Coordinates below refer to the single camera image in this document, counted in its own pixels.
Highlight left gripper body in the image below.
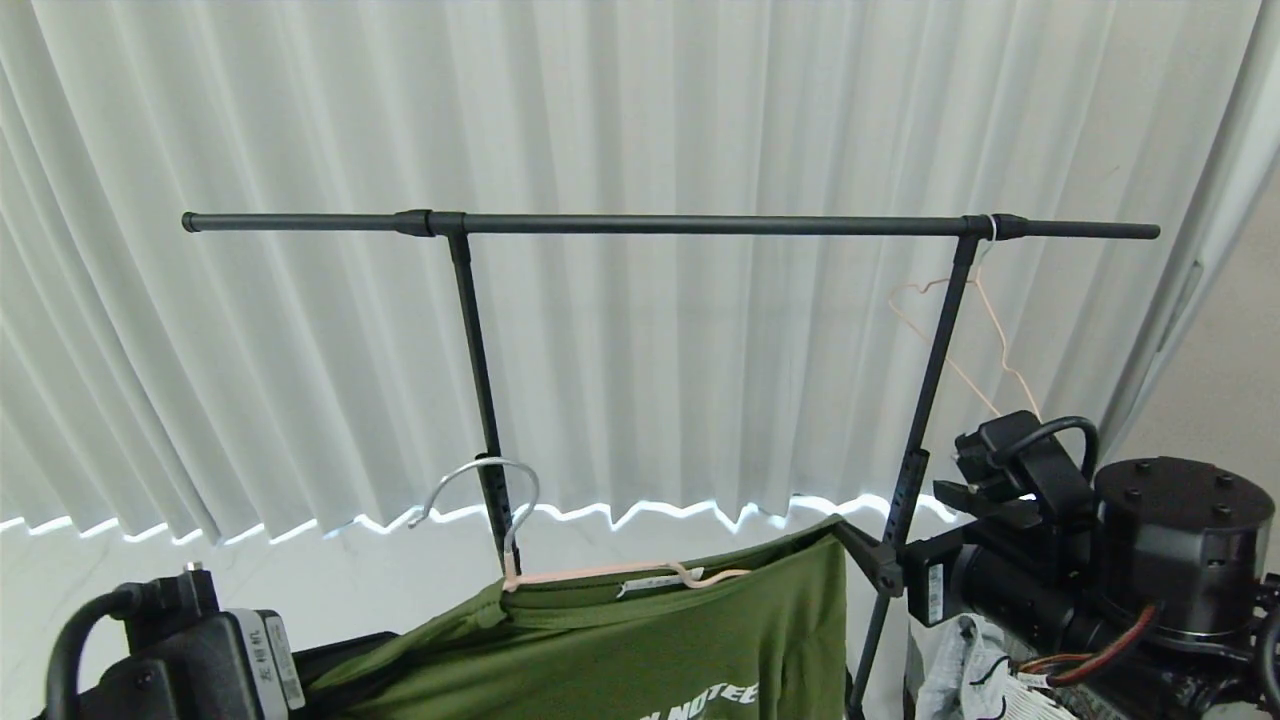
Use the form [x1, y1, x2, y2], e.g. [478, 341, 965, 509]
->
[290, 630, 401, 693]

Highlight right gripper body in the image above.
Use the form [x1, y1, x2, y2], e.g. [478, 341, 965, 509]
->
[905, 528, 1101, 656]

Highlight pale grey shorts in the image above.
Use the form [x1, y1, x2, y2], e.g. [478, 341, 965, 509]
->
[915, 615, 1011, 720]

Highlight pink clothes hanger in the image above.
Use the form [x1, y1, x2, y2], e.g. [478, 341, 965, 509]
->
[408, 457, 751, 593]
[888, 245, 1046, 426]

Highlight green shirt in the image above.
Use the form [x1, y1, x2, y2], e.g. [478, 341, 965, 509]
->
[310, 515, 851, 720]

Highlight white laundry basket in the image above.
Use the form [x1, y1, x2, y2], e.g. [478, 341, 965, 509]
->
[903, 620, 1079, 720]

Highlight black clothes rack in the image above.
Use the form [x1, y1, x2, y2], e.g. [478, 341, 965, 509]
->
[180, 208, 1163, 720]

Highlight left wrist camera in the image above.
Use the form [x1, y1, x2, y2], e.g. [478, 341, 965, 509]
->
[75, 565, 306, 720]

